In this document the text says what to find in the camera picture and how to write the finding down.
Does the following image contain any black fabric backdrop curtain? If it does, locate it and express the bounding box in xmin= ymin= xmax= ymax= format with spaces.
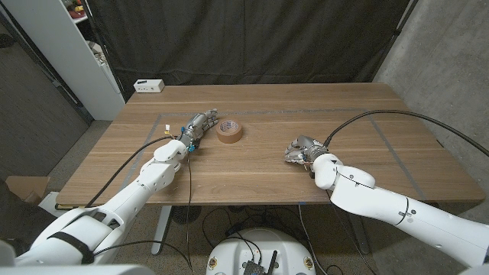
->
xmin=86 ymin=0 xmax=413 ymax=102

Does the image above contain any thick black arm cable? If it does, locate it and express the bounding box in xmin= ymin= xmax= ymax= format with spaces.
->
xmin=57 ymin=135 xmax=176 ymax=222
xmin=324 ymin=109 xmax=489 ymax=158

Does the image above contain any black backdrop frame pole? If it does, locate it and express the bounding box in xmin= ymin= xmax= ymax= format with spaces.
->
xmin=368 ymin=0 xmax=419 ymax=83

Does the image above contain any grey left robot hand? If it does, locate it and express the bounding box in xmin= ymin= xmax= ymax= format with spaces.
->
xmin=179 ymin=108 xmax=220 ymax=149

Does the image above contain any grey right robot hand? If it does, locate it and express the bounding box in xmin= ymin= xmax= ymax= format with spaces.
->
xmin=284 ymin=134 xmax=330 ymax=165

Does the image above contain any black fabric mass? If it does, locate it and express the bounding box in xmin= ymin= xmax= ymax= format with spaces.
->
xmin=0 ymin=179 xmax=62 ymax=255

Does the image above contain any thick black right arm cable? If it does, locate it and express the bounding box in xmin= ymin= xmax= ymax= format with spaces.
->
xmin=324 ymin=109 xmax=489 ymax=158

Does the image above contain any thin black hanging cable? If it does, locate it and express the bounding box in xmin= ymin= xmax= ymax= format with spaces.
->
xmin=184 ymin=150 xmax=193 ymax=275

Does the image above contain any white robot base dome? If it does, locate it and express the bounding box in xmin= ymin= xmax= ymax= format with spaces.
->
xmin=206 ymin=228 xmax=317 ymax=275

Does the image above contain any white table leg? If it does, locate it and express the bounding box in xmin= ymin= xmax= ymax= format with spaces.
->
xmin=151 ymin=205 xmax=173 ymax=256

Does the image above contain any red plastic item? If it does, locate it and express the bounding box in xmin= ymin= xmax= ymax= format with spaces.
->
xmin=63 ymin=0 xmax=87 ymax=20

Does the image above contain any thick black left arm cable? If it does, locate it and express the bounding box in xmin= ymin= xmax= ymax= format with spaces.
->
xmin=57 ymin=135 xmax=176 ymax=222

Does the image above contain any black floor cable bundle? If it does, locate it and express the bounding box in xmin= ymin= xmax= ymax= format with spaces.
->
xmin=201 ymin=205 xmax=306 ymax=249

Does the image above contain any brown cardboard box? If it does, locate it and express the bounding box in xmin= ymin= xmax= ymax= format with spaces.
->
xmin=3 ymin=175 xmax=51 ymax=205

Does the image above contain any white cabinet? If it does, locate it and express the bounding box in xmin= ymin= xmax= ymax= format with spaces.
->
xmin=0 ymin=0 xmax=126 ymax=121

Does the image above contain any grey cable clutter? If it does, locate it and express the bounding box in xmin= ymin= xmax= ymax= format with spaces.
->
xmin=88 ymin=40 xmax=110 ymax=66

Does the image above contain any black antenna module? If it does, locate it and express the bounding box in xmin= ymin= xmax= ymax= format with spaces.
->
xmin=241 ymin=250 xmax=279 ymax=275

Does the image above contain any brown tape roll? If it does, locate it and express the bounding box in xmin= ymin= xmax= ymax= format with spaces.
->
xmin=216 ymin=118 xmax=244 ymax=144

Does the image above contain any black round perforated disc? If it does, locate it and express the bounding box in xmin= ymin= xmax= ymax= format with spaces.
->
xmin=170 ymin=205 xmax=202 ymax=225

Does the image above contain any white power strip box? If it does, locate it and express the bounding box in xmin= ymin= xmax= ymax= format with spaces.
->
xmin=132 ymin=79 xmax=166 ymax=94

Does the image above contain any white flat box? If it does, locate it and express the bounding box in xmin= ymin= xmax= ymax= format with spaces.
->
xmin=37 ymin=190 xmax=95 ymax=221

